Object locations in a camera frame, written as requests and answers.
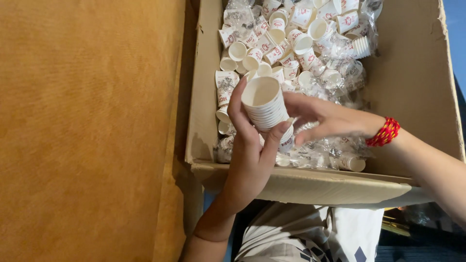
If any person's right hand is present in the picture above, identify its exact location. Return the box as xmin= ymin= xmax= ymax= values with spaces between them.
xmin=283 ymin=92 xmax=383 ymax=147

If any person's left hand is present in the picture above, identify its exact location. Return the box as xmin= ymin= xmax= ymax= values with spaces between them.
xmin=221 ymin=77 xmax=293 ymax=214

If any stack of nested paper cups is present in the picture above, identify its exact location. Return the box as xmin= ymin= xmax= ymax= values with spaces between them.
xmin=241 ymin=76 xmax=295 ymax=153

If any heap of clear plastic wrappers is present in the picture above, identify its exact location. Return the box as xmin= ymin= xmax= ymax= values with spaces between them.
xmin=215 ymin=0 xmax=383 ymax=172

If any large brown cardboard box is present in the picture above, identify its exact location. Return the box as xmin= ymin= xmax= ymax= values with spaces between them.
xmin=184 ymin=0 xmax=466 ymax=210

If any person's white printed shirt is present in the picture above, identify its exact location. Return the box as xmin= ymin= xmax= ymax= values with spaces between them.
xmin=233 ymin=201 xmax=385 ymax=262

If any heap of loose paper cups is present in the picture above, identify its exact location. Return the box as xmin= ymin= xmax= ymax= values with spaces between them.
xmin=214 ymin=0 xmax=383 ymax=172

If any gold metal object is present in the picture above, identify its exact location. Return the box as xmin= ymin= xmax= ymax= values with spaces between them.
xmin=380 ymin=207 xmax=412 ymax=237

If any crumpled clear plastic bag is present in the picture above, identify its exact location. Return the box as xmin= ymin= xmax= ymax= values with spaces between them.
xmin=402 ymin=202 xmax=457 ymax=229

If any dark blue cloth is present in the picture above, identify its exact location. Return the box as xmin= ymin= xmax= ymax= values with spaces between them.
xmin=375 ymin=226 xmax=466 ymax=262

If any orange upholstered sofa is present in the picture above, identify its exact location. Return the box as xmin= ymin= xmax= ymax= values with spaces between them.
xmin=0 ymin=0 xmax=204 ymax=262

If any red beaded bracelet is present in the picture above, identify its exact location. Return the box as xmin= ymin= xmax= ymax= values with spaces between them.
xmin=365 ymin=116 xmax=401 ymax=147

